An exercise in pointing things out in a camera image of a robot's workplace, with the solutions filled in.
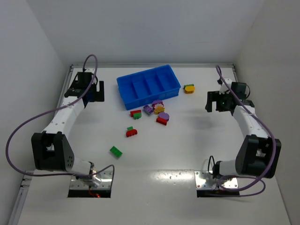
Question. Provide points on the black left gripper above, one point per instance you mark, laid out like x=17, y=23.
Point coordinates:
x=99, y=93

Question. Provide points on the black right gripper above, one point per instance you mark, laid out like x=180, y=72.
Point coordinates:
x=211, y=101

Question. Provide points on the yellow rounded lego block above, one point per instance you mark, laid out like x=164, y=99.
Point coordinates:
x=189, y=89

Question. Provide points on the small green lego piece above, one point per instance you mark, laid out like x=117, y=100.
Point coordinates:
x=187, y=85

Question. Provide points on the red rectangular lego brick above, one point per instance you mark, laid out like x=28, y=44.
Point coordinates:
x=132, y=113

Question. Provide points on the green rectangular lego brick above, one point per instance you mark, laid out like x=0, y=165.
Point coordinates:
x=116, y=152

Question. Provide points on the green half-round lego block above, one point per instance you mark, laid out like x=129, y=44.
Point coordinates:
x=137, y=116

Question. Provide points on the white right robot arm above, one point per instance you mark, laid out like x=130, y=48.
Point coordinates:
x=258, y=149

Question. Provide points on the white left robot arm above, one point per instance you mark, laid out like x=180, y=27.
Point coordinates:
x=51, y=149

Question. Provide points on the red scalloped lego block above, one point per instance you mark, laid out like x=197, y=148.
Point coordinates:
x=131, y=132

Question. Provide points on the purple lego brick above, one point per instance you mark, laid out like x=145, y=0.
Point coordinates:
x=148, y=110

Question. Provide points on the purple rounded lego block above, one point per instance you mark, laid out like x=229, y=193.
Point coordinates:
x=164, y=116

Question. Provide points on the purple cloud lego block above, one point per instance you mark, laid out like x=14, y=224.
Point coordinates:
x=157, y=103

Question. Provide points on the yellow striped lego block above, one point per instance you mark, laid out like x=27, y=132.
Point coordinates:
x=158, y=109

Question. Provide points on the blue divided plastic bin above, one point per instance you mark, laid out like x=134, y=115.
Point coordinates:
x=144, y=87

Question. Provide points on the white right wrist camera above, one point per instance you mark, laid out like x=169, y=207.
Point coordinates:
x=223, y=88

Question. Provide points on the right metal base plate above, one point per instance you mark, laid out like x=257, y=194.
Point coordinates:
x=205, y=181

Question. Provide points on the metal base plate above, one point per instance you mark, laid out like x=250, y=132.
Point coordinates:
x=100, y=181
x=205, y=181

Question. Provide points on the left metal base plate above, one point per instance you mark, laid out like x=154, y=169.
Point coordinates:
x=100, y=181

